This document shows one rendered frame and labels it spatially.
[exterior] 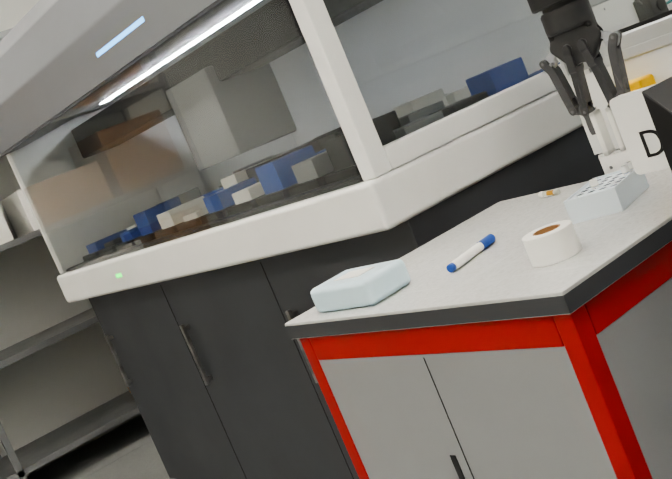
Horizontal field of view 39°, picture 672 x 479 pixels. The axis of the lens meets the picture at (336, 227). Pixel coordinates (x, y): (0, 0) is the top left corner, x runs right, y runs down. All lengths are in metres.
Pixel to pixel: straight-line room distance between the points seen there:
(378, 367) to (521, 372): 0.30
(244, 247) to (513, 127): 0.70
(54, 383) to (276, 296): 2.76
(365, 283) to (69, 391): 3.74
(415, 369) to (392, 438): 0.17
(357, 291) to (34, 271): 3.69
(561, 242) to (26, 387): 4.01
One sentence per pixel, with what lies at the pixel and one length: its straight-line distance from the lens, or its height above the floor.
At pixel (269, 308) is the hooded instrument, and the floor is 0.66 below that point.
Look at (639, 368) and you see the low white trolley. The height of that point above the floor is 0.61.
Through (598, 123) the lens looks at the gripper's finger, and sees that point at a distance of 1.53.
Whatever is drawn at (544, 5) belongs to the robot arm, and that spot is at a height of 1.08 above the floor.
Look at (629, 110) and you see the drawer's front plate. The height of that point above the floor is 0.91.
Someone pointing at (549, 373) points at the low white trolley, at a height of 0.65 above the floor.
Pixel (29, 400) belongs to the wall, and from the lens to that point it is 5.06.
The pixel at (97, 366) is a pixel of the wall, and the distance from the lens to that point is 5.13.
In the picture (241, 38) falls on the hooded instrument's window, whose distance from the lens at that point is 2.07.
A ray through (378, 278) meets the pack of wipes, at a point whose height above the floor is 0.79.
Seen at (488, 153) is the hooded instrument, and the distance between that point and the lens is 2.10.
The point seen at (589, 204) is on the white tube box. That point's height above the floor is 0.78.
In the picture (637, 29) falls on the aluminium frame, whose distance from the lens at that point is 1.70.
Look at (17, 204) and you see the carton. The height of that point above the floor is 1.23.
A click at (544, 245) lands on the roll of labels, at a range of 1.29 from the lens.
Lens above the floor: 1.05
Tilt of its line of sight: 6 degrees down
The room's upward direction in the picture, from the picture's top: 23 degrees counter-clockwise
